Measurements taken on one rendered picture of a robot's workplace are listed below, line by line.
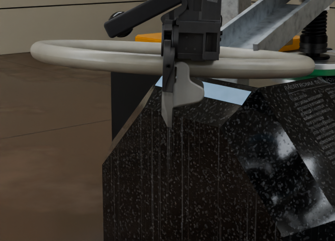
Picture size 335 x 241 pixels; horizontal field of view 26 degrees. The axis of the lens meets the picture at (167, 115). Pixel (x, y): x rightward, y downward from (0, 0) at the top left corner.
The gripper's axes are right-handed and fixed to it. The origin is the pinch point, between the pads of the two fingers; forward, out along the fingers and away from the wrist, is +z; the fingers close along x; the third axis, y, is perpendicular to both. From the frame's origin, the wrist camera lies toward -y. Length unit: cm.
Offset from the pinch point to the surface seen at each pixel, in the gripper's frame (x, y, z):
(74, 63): 3.2, -13.9, -6.5
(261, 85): 56, 19, 3
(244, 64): 1.3, 11.0, -7.7
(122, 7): 782, -82, 15
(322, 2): 66, 33, -16
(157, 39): 162, -9, 2
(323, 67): 68, 35, -1
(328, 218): 36, 32, 26
